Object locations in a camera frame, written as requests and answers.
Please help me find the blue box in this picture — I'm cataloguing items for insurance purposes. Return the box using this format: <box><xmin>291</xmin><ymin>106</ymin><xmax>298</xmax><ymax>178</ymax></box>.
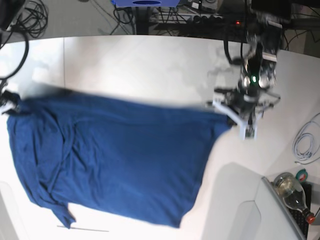
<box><xmin>111</xmin><ymin>0</ymin><xmax>180</xmax><ymax>8</ymax></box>

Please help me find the white coiled cable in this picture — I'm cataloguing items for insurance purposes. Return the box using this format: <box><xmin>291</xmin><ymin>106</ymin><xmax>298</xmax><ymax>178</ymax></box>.
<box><xmin>292</xmin><ymin>119</ymin><xmax>320</xmax><ymax>166</ymax></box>

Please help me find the clear plastic bottle red cap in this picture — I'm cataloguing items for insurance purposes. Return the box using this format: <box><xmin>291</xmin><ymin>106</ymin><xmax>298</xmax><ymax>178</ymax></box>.
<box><xmin>273</xmin><ymin>172</ymin><xmax>316</xmax><ymax>225</ymax></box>

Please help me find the blue t-shirt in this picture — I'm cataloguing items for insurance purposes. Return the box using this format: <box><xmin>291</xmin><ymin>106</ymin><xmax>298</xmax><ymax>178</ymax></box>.
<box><xmin>7</xmin><ymin>93</ymin><xmax>230</xmax><ymax>228</ymax></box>

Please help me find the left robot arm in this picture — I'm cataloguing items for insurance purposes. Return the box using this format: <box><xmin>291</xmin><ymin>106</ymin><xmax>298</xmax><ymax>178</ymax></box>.
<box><xmin>214</xmin><ymin>0</ymin><xmax>292</xmax><ymax>119</ymax></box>

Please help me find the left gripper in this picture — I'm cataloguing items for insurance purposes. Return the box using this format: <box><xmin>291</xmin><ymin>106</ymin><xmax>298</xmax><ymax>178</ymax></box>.
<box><xmin>214</xmin><ymin>86</ymin><xmax>280</xmax><ymax>117</ymax></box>

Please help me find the green tape roll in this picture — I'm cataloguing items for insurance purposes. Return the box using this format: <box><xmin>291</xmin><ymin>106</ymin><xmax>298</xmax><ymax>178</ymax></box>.
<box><xmin>295</xmin><ymin>168</ymin><xmax>308</xmax><ymax>183</ymax></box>

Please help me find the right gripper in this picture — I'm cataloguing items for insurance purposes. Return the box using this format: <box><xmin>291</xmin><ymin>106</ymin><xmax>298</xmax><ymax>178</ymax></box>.
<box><xmin>0</xmin><ymin>90</ymin><xmax>21</xmax><ymax>115</ymax></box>

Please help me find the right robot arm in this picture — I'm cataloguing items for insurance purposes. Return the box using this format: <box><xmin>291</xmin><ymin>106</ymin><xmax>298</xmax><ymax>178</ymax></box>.
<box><xmin>0</xmin><ymin>0</ymin><xmax>30</xmax><ymax>114</ymax></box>

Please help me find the black coiled cable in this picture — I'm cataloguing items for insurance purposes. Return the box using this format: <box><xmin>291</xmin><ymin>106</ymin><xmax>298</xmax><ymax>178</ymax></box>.
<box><xmin>7</xmin><ymin>0</ymin><xmax>49</xmax><ymax>39</ymax></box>

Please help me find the black tray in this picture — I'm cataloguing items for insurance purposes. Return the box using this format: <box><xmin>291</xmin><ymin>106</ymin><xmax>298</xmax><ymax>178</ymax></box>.
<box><xmin>288</xmin><ymin>182</ymin><xmax>312</xmax><ymax>239</ymax></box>

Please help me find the black power strip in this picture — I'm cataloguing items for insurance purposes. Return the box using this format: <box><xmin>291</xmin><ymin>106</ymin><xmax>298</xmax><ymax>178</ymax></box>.
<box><xmin>191</xmin><ymin>15</ymin><xmax>245</xmax><ymax>27</ymax></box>

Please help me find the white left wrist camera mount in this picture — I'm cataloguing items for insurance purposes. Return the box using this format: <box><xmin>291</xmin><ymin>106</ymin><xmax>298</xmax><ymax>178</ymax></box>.
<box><xmin>207</xmin><ymin>99</ymin><xmax>264</xmax><ymax>140</ymax></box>

